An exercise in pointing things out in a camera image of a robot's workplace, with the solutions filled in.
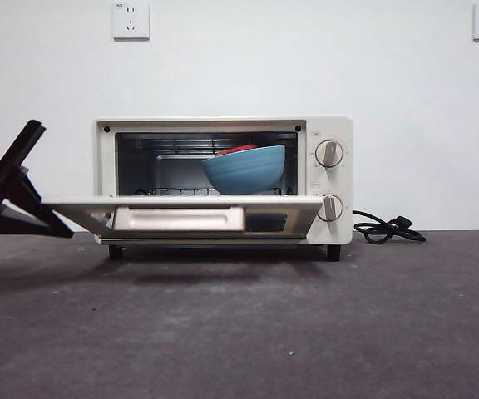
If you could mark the blue bowl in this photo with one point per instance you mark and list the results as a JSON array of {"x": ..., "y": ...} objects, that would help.
[{"x": 243, "y": 170}]

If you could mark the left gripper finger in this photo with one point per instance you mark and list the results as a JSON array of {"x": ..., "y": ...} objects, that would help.
[
  {"x": 46, "y": 205},
  {"x": 19, "y": 216}
]

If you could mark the cream Toshiba toaster oven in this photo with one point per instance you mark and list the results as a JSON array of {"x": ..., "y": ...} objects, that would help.
[{"x": 331, "y": 124}]

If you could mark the red yellow apple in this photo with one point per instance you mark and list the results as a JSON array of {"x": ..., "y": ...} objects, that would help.
[{"x": 239, "y": 149}]

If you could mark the cream oven knob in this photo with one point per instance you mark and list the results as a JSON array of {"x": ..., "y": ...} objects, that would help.
[
  {"x": 334, "y": 208},
  {"x": 329, "y": 154}
]

